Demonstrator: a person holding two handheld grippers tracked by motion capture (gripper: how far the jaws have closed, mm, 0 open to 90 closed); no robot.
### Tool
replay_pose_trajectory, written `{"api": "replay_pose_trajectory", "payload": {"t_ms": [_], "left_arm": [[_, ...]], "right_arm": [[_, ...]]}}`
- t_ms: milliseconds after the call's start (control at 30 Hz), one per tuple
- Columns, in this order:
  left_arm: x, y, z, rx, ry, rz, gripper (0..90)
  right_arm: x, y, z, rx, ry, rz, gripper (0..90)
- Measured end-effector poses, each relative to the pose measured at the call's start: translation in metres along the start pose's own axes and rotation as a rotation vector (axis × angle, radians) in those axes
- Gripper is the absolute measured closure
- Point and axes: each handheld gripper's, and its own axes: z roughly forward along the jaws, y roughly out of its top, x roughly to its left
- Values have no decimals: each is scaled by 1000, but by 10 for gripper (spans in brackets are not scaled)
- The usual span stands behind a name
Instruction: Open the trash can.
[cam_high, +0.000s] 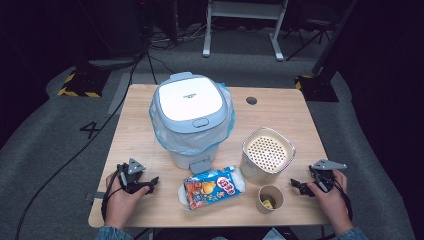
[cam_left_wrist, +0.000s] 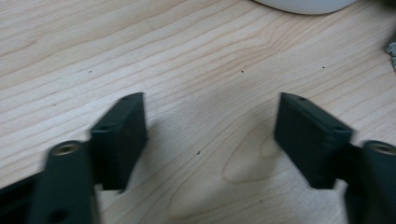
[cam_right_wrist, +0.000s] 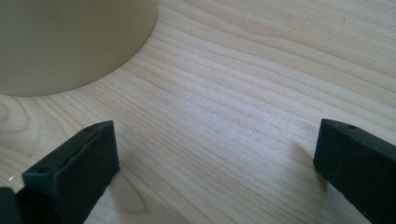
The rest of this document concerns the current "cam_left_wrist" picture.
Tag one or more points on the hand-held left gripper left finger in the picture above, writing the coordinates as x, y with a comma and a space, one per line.
120, 146

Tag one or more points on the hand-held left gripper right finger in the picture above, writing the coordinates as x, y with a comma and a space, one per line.
311, 143

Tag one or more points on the white round container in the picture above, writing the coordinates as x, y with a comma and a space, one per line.
306, 6

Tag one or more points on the grey crumpled scrap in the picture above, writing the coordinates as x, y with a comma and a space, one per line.
392, 53

